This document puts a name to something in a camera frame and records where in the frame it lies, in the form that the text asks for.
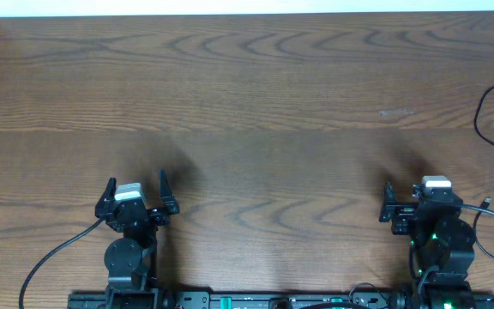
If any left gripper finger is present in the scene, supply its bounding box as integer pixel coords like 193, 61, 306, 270
95, 178, 117, 213
159, 169, 179, 215

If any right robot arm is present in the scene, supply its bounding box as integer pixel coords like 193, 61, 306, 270
379, 176, 476, 309

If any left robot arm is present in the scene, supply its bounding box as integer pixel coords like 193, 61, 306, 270
95, 170, 179, 309

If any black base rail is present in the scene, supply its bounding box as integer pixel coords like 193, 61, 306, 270
66, 288, 494, 309

